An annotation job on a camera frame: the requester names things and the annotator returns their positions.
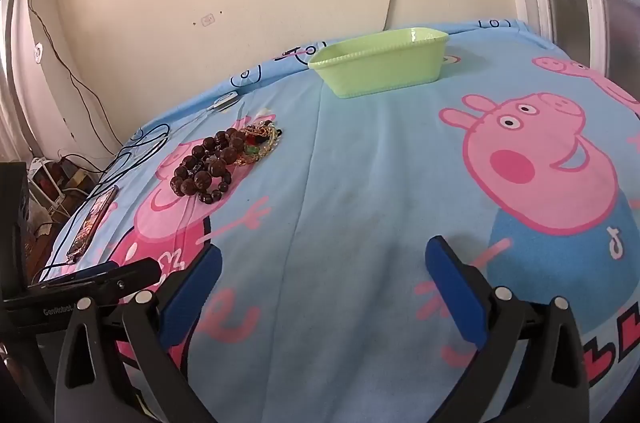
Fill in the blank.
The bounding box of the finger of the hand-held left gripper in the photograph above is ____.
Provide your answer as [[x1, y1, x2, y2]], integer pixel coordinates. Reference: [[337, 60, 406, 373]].
[[27, 261, 121, 291], [95, 257, 162, 304]]

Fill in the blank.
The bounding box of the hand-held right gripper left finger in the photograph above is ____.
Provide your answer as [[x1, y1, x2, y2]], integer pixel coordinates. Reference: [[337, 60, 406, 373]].
[[54, 244, 224, 423]]

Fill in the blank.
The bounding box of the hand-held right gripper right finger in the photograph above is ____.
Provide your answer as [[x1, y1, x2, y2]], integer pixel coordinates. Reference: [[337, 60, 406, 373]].
[[424, 234, 593, 423]]

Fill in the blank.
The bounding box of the large brown bead bracelet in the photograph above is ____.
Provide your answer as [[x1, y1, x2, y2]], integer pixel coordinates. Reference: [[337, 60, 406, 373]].
[[171, 128, 251, 204]]

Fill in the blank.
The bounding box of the gold chain bracelet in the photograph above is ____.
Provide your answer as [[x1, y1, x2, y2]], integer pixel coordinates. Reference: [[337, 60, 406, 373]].
[[237, 125, 282, 166]]

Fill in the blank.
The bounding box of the green plastic basin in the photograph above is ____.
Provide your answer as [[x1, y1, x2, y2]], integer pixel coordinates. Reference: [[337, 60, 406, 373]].
[[307, 26, 450, 98]]

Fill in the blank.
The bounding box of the smartphone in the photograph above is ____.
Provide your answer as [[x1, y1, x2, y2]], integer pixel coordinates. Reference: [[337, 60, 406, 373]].
[[66, 185, 120, 264]]

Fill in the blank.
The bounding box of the pile of floor clutter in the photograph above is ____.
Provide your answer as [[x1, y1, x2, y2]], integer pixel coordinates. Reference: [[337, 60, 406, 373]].
[[27, 155, 101, 224]]

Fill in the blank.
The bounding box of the pale curtain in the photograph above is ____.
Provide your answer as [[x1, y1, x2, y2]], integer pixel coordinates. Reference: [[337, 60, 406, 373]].
[[0, 0, 51, 164]]

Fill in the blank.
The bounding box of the blue printed blanket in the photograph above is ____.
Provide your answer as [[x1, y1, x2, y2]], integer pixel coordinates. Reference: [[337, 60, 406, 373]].
[[30, 19, 640, 423]]

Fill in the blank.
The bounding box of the phone charging cable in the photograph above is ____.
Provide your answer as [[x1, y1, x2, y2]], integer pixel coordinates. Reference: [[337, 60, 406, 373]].
[[30, 255, 73, 285]]

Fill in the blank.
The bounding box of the black looped cable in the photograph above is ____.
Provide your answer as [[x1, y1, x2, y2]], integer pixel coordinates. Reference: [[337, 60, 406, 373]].
[[65, 123, 173, 214]]

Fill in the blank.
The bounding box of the dark wall wire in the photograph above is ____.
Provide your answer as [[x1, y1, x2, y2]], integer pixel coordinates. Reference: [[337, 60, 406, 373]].
[[27, 0, 121, 154]]

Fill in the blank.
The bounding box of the white puck cable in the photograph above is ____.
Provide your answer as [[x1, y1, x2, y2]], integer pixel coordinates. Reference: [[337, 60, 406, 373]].
[[122, 105, 216, 154]]

